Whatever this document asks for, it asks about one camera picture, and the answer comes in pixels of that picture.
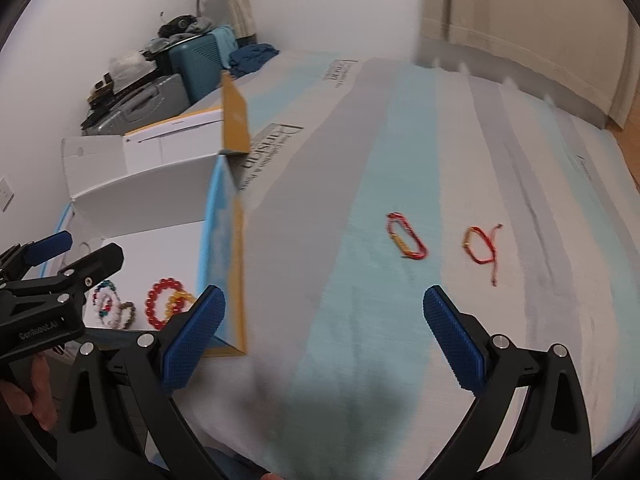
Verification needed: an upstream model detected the multicolour bead bracelet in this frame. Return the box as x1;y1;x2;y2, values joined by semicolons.
89;278;120;326

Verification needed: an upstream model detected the brown wooden bead bracelet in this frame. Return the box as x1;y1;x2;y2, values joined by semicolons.
115;300;138;330

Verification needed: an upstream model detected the red bead bracelet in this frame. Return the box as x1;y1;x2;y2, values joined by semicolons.
144;276;189;331

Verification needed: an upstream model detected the person's left hand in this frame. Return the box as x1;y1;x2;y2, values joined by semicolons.
0;352;58;431

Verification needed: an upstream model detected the white cardboard box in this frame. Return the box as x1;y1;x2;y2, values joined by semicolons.
40;74;250;356

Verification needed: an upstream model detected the grey suitcase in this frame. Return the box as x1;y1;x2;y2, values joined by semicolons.
81;74;190;136

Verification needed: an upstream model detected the white plastic bag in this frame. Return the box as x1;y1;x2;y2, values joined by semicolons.
108;50;156;91

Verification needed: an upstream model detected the teal suitcase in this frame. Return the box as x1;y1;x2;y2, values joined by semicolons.
168;25;238;104

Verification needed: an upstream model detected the dark clothes pile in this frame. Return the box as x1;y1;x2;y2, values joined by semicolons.
141;14;214;58

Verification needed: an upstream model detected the blue cloth pile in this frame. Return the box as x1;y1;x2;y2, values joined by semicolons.
229;44;280;78

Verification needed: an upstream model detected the striped bed sheet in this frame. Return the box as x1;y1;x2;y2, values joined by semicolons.
178;52;639;479

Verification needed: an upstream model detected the wooden headboard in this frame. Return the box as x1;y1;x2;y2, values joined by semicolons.
606;96;640;186

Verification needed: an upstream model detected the red string bracelet with tail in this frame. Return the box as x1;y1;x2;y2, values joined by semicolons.
460;222;505;287

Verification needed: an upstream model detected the red cord bracelet gold tube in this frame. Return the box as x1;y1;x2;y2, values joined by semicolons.
386;211;428;261

